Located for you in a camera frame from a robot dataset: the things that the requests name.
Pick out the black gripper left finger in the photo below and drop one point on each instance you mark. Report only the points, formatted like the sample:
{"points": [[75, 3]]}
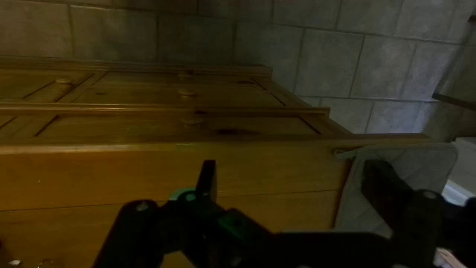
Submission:
{"points": [[208, 179]]}

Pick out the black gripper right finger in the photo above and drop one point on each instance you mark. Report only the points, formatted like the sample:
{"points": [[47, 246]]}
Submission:
{"points": [[385, 186]]}

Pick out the grey flat pad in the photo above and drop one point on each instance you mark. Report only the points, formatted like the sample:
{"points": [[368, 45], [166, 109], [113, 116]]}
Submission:
{"points": [[412, 164]]}

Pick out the wooden pine dresser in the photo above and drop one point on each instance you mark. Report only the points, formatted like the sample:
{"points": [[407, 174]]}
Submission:
{"points": [[150, 164]]}

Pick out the round wooden drawer knob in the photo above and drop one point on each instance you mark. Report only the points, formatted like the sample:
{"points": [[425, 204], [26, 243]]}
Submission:
{"points": [[188, 94]]}

